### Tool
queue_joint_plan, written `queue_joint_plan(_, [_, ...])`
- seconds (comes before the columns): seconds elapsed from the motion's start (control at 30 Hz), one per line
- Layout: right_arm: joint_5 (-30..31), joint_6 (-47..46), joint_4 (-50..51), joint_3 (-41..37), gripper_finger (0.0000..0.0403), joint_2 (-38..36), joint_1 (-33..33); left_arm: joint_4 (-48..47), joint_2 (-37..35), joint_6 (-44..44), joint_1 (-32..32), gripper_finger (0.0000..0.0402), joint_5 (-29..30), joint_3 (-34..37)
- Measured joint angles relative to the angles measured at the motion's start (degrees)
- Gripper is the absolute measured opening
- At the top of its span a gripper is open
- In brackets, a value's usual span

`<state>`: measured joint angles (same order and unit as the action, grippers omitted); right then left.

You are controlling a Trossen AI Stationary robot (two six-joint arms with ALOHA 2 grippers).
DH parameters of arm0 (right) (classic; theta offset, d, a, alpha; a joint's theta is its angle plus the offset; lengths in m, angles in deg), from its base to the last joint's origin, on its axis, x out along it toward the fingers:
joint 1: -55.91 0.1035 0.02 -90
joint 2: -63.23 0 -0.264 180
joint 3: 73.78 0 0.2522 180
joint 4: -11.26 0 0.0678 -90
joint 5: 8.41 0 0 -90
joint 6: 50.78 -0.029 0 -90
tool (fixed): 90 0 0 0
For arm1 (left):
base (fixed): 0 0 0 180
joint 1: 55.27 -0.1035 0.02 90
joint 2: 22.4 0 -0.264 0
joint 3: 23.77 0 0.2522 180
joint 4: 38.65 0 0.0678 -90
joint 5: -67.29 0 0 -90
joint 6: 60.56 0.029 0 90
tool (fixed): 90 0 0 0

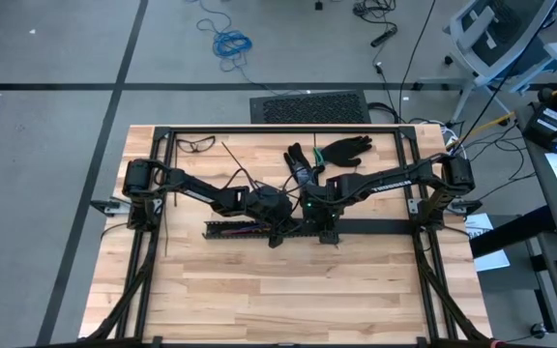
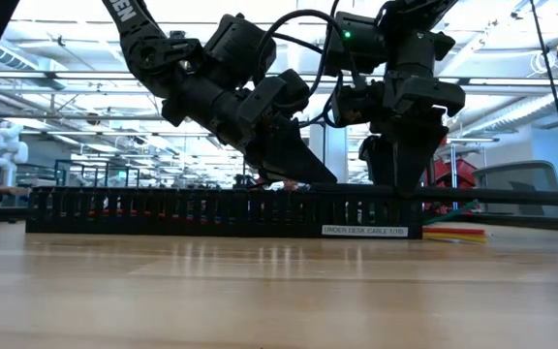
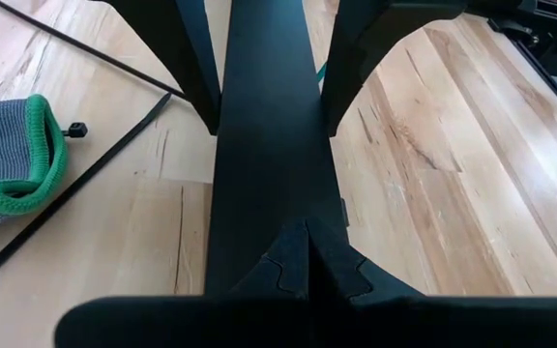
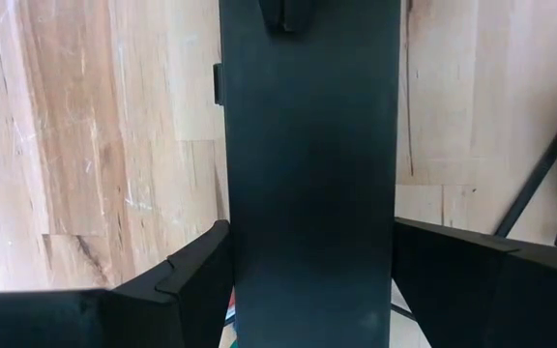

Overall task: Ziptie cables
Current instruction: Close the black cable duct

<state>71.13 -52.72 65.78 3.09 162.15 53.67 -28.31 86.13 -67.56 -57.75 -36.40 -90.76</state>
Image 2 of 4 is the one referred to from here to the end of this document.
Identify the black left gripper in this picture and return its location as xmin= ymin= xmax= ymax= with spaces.
xmin=161 ymin=75 xmax=338 ymax=185

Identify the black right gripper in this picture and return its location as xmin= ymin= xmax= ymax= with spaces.
xmin=358 ymin=28 xmax=468 ymax=196

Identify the green wire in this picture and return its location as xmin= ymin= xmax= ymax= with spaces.
xmin=422 ymin=198 xmax=481 ymax=227

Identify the yellow wire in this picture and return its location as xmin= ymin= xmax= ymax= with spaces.
xmin=422 ymin=234 xmax=487 ymax=244

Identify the black slotted cable raceway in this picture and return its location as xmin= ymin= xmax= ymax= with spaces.
xmin=25 ymin=186 xmax=424 ymax=240

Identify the red bin stack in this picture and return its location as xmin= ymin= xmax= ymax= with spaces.
xmin=423 ymin=140 xmax=480 ymax=215

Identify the grey office chair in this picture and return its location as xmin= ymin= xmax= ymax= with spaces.
xmin=471 ymin=159 xmax=558 ymax=218

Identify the black workstation railing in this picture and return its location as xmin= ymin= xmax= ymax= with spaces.
xmin=53 ymin=158 xmax=133 ymax=189

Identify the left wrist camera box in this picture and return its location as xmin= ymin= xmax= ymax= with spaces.
xmin=237 ymin=69 xmax=312 ymax=126

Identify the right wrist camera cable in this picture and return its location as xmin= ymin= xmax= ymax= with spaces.
xmin=307 ymin=0 xmax=389 ymax=130

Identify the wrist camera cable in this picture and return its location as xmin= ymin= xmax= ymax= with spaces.
xmin=252 ymin=8 xmax=372 ymax=130
xmin=307 ymin=0 xmax=389 ymax=130

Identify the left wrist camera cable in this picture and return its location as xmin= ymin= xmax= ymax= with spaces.
xmin=252 ymin=8 xmax=372 ymax=130

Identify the white ring hanging cable reel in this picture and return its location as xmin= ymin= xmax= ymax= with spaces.
xmin=529 ymin=50 xmax=552 ymax=75

